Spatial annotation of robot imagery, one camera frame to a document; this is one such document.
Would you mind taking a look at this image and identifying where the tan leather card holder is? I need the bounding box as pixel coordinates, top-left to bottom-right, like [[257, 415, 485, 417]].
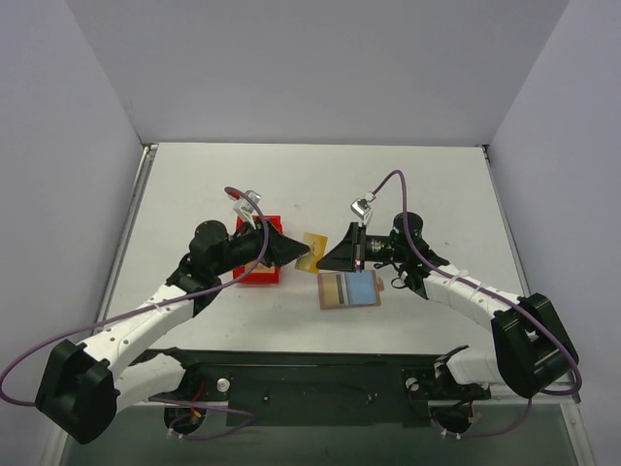
[[317, 271, 384, 311]]

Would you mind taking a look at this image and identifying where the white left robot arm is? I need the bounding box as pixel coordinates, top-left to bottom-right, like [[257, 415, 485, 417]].
[[35, 220, 310, 445]]

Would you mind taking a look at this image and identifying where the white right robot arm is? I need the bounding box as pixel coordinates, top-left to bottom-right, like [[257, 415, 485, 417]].
[[317, 212, 579, 398]]

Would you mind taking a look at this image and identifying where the red plastic bin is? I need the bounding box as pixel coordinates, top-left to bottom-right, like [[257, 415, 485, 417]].
[[232, 216, 283, 285]]

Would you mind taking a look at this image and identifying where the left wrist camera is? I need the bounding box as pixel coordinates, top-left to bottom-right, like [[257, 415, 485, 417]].
[[229, 189, 261, 229]]

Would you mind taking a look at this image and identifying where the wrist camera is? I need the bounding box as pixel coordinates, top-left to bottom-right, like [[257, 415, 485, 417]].
[[350, 192, 376, 226], [229, 189, 261, 229]]

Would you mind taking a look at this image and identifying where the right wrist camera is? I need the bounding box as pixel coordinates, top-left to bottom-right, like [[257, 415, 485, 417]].
[[350, 192, 376, 226]]

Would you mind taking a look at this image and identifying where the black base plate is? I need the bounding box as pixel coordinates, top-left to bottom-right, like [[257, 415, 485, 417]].
[[163, 348, 491, 427]]

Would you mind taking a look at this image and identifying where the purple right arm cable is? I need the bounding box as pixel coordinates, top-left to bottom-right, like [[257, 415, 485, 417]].
[[368, 169, 582, 441]]

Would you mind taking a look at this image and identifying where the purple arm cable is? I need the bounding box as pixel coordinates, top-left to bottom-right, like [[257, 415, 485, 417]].
[[368, 169, 582, 441], [0, 186, 258, 441]]

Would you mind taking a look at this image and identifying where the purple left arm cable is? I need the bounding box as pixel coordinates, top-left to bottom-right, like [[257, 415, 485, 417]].
[[0, 186, 258, 441]]

